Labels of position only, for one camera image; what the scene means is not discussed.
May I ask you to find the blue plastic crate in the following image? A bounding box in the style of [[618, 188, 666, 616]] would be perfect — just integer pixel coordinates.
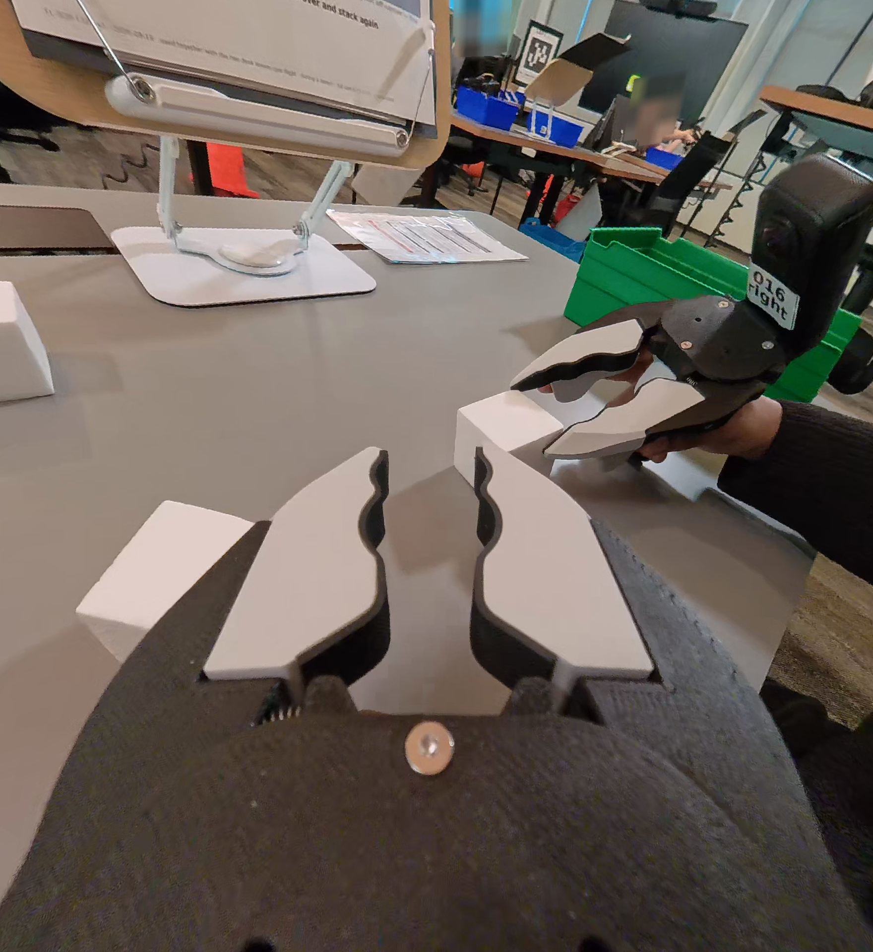
[[518, 218, 588, 263]]

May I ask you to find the orange plastic object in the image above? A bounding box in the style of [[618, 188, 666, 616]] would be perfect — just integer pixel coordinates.
[[204, 141, 260, 199]]

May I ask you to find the black monitor screen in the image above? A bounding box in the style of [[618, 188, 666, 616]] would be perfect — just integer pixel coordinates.
[[578, 0, 750, 127]]

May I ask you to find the wooden board stand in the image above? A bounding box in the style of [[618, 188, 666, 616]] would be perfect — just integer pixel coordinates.
[[526, 33, 631, 138]]

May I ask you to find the dark desk cable cover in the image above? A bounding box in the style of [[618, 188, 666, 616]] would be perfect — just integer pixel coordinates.
[[0, 206, 115, 251]]

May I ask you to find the person's right forearm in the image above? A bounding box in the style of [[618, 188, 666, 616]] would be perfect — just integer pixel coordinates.
[[715, 402, 873, 607]]

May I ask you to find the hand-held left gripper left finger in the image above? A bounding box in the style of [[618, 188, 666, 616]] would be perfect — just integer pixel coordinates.
[[203, 445, 393, 706]]

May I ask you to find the fiducial marker sign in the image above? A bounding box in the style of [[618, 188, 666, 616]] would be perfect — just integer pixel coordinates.
[[514, 21, 564, 86]]

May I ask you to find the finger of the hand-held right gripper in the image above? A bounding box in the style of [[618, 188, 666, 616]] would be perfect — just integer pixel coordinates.
[[542, 378, 707, 471], [509, 301, 668, 406]]

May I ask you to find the printed instruction sheet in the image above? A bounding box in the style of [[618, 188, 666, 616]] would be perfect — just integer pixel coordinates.
[[11, 0, 437, 127]]

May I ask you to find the wood-top standing desk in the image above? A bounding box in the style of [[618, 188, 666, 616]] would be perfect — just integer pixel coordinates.
[[760, 85, 873, 172]]

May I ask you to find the white document stand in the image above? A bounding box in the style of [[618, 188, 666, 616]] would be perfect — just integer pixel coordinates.
[[0, 0, 452, 307]]

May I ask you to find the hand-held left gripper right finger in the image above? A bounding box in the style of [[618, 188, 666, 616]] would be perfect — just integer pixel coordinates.
[[471, 445, 655, 714]]

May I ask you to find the person's dark clothing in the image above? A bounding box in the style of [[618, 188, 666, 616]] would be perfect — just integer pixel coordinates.
[[760, 677, 873, 952]]

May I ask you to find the green plastic bin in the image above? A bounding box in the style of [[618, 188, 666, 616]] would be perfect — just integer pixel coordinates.
[[563, 225, 863, 404]]

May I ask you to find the person's right hand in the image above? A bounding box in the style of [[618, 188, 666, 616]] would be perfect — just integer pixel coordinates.
[[639, 396, 783, 464]]

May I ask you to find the brown wooden table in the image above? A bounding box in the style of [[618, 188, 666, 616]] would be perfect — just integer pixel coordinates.
[[447, 112, 735, 194]]

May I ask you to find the clear sleeve printed sheet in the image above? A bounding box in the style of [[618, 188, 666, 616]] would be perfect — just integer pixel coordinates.
[[326, 208, 530, 265]]

